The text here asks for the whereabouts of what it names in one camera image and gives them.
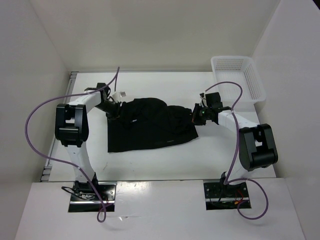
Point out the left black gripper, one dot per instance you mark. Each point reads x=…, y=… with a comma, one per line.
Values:
x=116, y=113

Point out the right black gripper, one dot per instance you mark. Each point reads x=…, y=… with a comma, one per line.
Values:
x=195, y=119

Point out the black shorts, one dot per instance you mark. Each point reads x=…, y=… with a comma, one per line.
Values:
x=147, y=124

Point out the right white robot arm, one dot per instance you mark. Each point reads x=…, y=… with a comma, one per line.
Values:
x=255, y=144

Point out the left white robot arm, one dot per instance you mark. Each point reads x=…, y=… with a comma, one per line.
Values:
x=72, y=130

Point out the white plastic basket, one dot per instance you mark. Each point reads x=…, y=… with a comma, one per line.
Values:
x=241, y=70

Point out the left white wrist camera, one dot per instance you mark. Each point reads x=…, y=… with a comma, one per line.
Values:
x=118, y=96

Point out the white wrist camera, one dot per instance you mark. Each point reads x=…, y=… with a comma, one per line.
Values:
x=118, y=96
x=202, y=97

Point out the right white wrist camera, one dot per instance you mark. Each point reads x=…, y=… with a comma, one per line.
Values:
x=202, y=97

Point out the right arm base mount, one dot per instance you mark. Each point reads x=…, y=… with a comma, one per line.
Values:
x=225, y=197

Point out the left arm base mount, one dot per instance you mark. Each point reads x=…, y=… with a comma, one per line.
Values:
x=81, y=202

